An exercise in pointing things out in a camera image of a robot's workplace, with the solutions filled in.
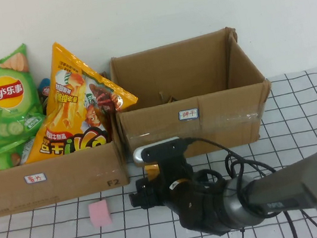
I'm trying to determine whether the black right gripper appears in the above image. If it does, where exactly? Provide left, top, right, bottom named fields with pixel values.
left=124, top=150, right=235, bottom=238

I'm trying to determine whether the small orange cracker packet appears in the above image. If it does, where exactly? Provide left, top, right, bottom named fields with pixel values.
left=141, top=161, right=162, bottom=185

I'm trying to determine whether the cardboard box with F2 print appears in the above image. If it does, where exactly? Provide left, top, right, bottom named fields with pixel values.
left=0, top=70, right=133, bottom=218

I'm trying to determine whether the green Lay's cucumber chips bag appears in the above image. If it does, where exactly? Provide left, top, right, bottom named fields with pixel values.
left=0, top=41, right=49, bottom=145

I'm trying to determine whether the large orange snack bag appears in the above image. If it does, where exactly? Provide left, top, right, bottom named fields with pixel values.
left=8, top=30, right=146, bottom=165

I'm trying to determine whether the blue and white snack bag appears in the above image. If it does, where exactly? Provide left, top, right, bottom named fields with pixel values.
left=35, top=76, right=57, bottom=115

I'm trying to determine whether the pink foam cube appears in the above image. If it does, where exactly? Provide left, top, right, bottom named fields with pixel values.
left=87, top=198, right=114, bottom=230

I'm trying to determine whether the taped cardboard box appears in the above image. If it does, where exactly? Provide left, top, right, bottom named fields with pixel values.
left=105, top=21, right=281, bottom=171

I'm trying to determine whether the white label with red writing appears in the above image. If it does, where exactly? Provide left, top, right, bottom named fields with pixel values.
left=23, top=171, right=48, bottom=186

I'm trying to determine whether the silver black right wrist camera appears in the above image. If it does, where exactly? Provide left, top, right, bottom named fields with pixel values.
left=130, top=134, right=196, bottom=170

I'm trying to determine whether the black camera cable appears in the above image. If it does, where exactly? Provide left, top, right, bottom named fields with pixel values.
left=184, top=124, right=285, bottom=228

